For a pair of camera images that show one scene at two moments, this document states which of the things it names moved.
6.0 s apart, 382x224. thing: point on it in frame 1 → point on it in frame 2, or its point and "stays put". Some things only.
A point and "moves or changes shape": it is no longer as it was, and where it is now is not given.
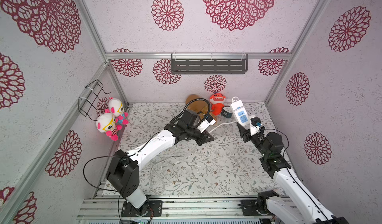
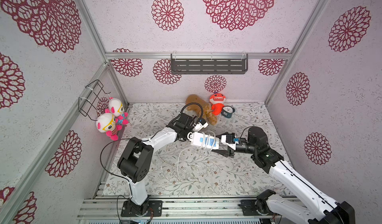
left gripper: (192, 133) → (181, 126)
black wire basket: (87, 100) stays put
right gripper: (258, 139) → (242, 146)
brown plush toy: (198, 105) stays put
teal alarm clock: (227, 112) stays put
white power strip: (240, 113) moves or changes shape
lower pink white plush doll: (105, 123) stays put
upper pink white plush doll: (116, 108) stays put
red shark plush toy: (217, 100) stays put
